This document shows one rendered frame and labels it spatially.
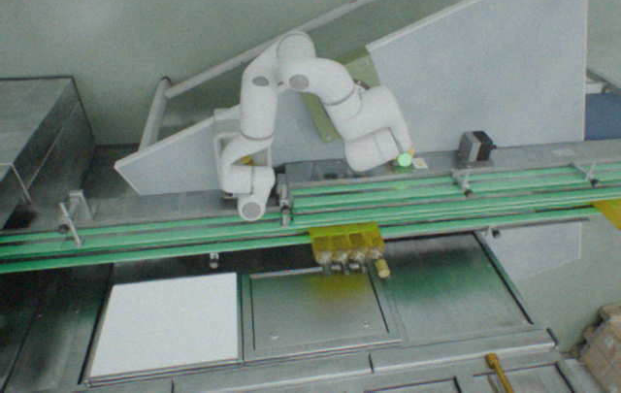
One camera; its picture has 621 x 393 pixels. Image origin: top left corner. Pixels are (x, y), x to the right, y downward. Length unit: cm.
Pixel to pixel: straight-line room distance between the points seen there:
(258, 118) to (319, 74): 18
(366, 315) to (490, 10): 100
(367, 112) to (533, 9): 73
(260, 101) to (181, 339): 76
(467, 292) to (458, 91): 68
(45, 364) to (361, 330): 93
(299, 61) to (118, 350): 97
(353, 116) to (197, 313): 80
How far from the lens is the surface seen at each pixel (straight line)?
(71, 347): 151
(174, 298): 147
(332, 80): 91
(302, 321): 137
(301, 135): 144
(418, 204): 151
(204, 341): 136
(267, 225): 140
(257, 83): 96
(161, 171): 152
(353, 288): 145
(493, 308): 157
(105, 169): 216
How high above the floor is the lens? 197
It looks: 51 degrees down
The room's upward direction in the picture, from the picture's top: 166 degrees clockwise
